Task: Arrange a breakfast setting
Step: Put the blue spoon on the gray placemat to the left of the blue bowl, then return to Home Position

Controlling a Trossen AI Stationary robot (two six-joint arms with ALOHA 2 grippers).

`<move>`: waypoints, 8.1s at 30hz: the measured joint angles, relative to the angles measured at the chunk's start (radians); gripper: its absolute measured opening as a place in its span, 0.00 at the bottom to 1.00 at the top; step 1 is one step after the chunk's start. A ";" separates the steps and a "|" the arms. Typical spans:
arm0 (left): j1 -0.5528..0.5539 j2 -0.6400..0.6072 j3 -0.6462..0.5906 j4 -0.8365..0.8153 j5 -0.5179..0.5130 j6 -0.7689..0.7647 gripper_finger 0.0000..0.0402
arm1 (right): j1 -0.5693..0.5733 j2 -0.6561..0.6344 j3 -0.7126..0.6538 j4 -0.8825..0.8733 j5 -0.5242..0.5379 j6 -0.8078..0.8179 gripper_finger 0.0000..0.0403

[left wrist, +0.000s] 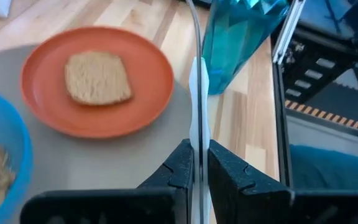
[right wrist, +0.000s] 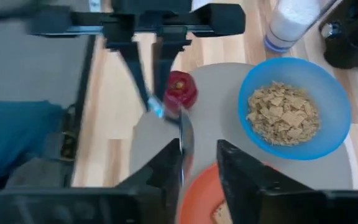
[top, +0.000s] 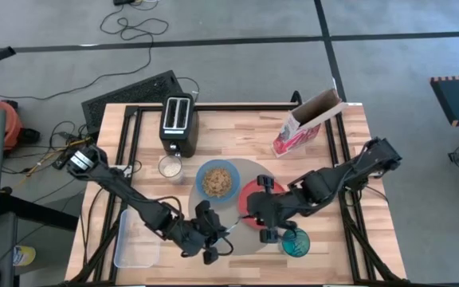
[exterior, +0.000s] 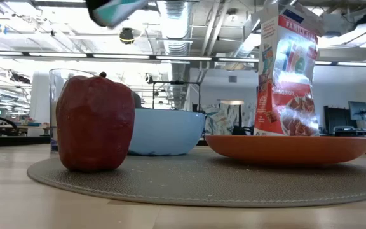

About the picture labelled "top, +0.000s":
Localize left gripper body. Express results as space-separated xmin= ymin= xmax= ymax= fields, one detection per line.
xmin=180 ymin=212 xmax=230 ymax=257

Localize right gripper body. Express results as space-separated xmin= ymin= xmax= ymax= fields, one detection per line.
xmin=248 ymin=186 xmax=300 ymax=231

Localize silver metal spoon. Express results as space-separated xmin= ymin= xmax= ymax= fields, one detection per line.
xmin=228 ymin=214 xmax=254 ymax=234

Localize Life cinnamon cereal box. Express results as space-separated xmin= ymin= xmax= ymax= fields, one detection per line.
xmin=271 ymin=88 xmax=350 ymax=159

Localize red plate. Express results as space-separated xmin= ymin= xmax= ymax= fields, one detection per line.
xmin=237 ymin=179 xmax=290 ymax=231

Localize teal cup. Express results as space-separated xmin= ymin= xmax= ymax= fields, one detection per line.
xmin=280 ymin=227 xmax=312 ymax=259

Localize brown cereal pieces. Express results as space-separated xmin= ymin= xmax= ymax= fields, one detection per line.
xmin=201 ymin=167 xmax=233 ymax=199

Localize grey round placemat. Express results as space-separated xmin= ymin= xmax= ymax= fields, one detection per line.
xmin=187 ymin=158 xmax=290 ymax=257

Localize blue bowl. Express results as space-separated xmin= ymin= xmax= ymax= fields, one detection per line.
xmin=195 ymin=159 xmax=241 ymax=203

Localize clear glass with white filling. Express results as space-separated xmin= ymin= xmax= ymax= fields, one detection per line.
xmin=157 ymin=154 xmax=185 ymax=185

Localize clear plastic container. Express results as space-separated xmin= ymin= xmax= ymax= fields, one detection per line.
xmin=113 ymin=209 xmax=162 ymax=269

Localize black toaster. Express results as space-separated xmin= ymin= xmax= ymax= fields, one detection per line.
xmin=159 ymin=92 xmax=200 ymax=159

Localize black perforated panel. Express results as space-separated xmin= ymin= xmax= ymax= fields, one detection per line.
xmin=80 ymin=69 xmax=185 ymax=135

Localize yellow white bag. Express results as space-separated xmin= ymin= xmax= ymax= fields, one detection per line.
xmin=13 ymin=246 xmax=37 ymax=267

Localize orange vacuum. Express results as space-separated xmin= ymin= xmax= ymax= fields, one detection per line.
xmin=0 ymin=99 xmax=41 ymax=152

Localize black aluminium table frame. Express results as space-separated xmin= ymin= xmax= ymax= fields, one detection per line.
xmin=78 ymin=102 xmax=412 ymax=287

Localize black cable bundle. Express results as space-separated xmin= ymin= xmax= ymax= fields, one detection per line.
xmin=0 ymin=119 xmax=95 ymax=191

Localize black floor cable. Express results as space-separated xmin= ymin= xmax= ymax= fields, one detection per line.
xmin=0 ymin=0 xmax=170 ymax=101

